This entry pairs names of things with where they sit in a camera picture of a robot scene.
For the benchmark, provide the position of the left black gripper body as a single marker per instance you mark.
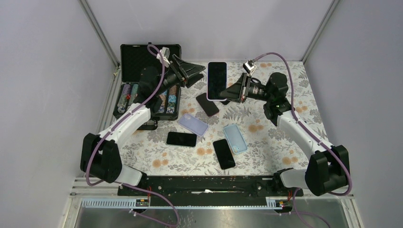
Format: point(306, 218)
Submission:
point(179, 73)

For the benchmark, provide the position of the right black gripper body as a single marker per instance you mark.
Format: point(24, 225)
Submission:
point(251, 91)

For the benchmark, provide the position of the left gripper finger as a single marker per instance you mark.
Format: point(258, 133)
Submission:
point(183, 68)
point(193, 79)

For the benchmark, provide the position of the phone with purple edge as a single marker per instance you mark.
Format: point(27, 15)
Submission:
point(208, 107)

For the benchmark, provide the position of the black bare phone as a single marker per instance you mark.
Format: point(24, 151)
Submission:
point(224, 154)

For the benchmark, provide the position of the teal-edged phone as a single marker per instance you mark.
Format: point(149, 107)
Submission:
point(181, 139)

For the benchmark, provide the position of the black phone case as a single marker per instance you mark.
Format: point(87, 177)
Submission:
point(226, 102)

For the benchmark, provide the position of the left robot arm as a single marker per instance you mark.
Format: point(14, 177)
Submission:
point(100, 157)

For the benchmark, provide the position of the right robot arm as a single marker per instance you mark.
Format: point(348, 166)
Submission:
point(328, 165)

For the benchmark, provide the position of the black poker chip case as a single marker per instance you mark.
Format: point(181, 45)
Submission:
point(142, 71)

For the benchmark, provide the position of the floral table mat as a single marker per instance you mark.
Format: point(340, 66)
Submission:
point(269, 149)

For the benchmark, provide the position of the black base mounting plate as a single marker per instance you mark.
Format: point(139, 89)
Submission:
point(217, 191)

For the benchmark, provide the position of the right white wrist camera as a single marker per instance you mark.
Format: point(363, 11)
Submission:
point(250, 67)

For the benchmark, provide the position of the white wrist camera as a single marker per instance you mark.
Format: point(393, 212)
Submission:
point(250, 67)
point(163, 56)

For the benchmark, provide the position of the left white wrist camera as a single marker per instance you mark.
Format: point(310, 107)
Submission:
point(163, 56)

